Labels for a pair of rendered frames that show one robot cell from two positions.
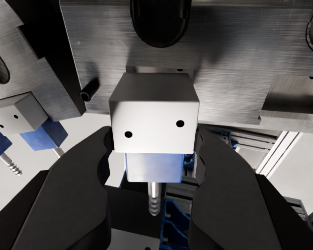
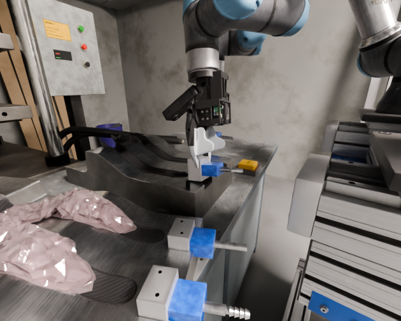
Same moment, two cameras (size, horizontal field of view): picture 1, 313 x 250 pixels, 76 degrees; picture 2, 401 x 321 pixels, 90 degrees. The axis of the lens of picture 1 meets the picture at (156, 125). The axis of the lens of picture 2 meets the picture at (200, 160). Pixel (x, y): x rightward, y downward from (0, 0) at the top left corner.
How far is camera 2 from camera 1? 0.53 m
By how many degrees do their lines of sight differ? 96
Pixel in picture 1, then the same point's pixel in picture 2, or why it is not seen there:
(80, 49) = (175, 185)
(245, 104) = not seen: hidden behind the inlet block
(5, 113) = (177, 224)
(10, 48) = (156, 221)
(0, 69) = (156, 235)
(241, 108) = not seen: hidden behind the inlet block
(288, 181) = not seen: outside the picture
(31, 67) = (168, 220)
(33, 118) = (188, 221)
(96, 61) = (181, 184)
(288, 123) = (245, 190)
